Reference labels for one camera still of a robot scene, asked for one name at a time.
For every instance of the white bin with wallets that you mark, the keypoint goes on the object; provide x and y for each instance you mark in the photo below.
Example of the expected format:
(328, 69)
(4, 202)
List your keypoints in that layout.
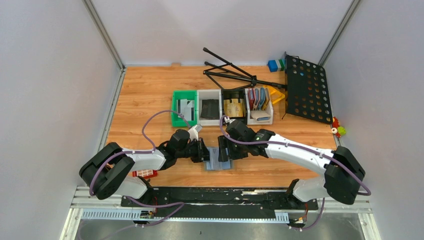
(260, 109)

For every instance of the red toy brick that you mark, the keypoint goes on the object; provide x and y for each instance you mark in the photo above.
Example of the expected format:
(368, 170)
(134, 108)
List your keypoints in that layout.
(146, 174)

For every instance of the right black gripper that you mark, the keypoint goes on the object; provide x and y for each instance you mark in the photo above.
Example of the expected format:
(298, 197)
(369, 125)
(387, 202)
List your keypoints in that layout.
(223, 157)

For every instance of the white plastic bin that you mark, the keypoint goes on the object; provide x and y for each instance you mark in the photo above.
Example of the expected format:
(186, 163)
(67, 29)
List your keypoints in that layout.
(209, 94)

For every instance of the green plastic bin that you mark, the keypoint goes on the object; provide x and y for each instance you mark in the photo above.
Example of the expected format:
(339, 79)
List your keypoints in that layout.
(186, 94)

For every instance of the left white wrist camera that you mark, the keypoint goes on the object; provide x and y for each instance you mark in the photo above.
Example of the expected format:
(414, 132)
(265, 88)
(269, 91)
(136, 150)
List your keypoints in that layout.
(194, 132)

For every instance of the white cards in green bin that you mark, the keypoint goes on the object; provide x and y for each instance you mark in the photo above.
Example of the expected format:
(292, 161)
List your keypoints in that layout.
(186, 107)

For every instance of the yellow triangle frame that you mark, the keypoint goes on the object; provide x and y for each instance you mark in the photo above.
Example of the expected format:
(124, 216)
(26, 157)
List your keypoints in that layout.
(273, 95)

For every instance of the black plastic bin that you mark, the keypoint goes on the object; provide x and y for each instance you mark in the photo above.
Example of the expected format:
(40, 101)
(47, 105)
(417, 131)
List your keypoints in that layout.
(235, 93)

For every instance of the blue green toy blocks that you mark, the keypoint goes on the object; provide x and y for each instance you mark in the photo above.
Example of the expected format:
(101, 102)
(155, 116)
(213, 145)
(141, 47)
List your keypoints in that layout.
(277, 65)

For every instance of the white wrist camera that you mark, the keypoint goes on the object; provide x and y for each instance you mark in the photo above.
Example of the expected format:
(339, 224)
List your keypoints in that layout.
(194, 132)
(227, 120)

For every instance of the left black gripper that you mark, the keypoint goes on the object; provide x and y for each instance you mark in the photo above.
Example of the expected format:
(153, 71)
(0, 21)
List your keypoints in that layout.
(203, 153)

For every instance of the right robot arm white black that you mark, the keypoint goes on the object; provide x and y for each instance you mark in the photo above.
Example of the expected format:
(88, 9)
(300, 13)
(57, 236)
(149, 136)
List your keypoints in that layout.
(340, 175)

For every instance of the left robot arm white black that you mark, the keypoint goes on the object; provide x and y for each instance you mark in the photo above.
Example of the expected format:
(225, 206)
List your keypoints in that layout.
(107, 172)

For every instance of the small colourful toy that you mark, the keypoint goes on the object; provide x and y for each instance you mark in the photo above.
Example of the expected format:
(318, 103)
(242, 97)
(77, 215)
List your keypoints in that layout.
(337, 129)

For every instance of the yellow brown packet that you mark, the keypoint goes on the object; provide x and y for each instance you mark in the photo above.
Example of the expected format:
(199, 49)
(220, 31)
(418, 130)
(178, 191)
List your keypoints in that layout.
(234, 107)

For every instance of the black perforated stand plate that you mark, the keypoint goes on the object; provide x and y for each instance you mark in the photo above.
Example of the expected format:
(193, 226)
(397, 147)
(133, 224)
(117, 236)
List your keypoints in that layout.
(307, 91)

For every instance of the grey card holder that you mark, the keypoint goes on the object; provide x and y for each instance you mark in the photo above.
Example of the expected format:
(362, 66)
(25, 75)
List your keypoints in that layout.
(213, 164)

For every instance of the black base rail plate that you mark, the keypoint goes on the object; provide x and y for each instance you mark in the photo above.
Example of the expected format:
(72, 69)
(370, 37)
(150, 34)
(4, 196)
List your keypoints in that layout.
(197, 204)

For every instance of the black music stand tripod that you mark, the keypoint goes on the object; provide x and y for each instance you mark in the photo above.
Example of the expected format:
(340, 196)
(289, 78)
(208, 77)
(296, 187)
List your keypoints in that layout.
(230, 71)

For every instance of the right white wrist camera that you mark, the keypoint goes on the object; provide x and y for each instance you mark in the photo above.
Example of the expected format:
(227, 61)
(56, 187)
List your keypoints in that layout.
(227, 120)

